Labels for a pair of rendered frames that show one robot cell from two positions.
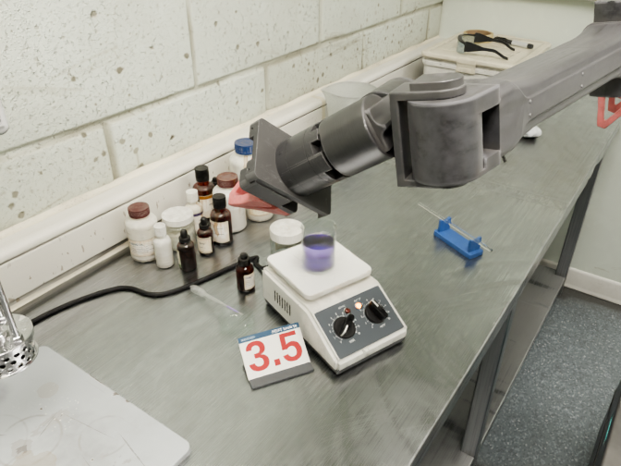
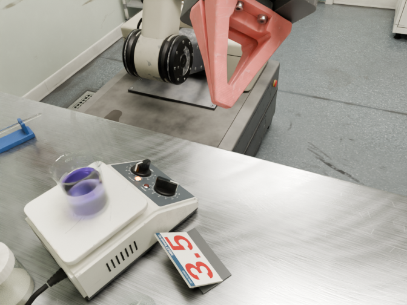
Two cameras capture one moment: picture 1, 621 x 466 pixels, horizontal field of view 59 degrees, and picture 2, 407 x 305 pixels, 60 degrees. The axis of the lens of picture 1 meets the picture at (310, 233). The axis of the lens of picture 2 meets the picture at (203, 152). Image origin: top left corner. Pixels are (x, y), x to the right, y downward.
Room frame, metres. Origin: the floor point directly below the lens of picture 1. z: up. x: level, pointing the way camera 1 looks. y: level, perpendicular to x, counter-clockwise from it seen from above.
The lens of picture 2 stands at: (0.57, 0.29, 1.19)
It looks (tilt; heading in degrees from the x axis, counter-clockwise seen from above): 44 degrees down; 263
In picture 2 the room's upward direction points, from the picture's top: 5 degrees counter-clockwise
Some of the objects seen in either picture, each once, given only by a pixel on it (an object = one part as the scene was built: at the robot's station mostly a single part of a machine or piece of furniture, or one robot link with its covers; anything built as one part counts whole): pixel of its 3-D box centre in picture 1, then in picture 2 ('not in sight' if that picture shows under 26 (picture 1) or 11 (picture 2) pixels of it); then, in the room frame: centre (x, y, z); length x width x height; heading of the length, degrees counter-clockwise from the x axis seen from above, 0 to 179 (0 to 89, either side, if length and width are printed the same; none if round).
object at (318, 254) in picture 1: (318, 246); (85, 184); (0.68, -0.01, 0.87); 0.06 x 0.05 x 0.08; 1
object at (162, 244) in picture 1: (162, 245); not in sight; (0.81, 0.26, 0.79); 0.03 x 0.03 x 0.08
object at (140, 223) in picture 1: (142, 231); not in sight; (0.84, 0.30, 0.80); 0.06 x 0.06 x 0.10
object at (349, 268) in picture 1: (318, 265); (86, 207); (0.69, -0.01, 0.83); 0.12 x 0.12 x 0.01; 35
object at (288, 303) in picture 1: (328, 297); (111, 215); (0.66, -0.03, 0.79); 0.22 x 0.13 x 0.08; 35
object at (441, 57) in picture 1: (484, 69); not in sight; (1.80, -0.56, 0.82); 0.37 x 0.31 x 0.14; 146
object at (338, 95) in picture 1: (356, 117); not in sight; (1.34, -0.12, 0.82); 0.18 x 0.13 x 0.15; 94
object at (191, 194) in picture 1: (194, 211); not in sight; (0.92, 0.22, 0.79); 0.03 x 0.03 x 0.09
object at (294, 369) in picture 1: (275, 354); (192, 254); (0.56, 0.05, 0.77); 0.09 x 0.06 x 0.04; 113
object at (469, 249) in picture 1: (458, 236); (3, 137); (0.87, -0.28, 0.77); 0.10 x 0.03 x 0.04; 30
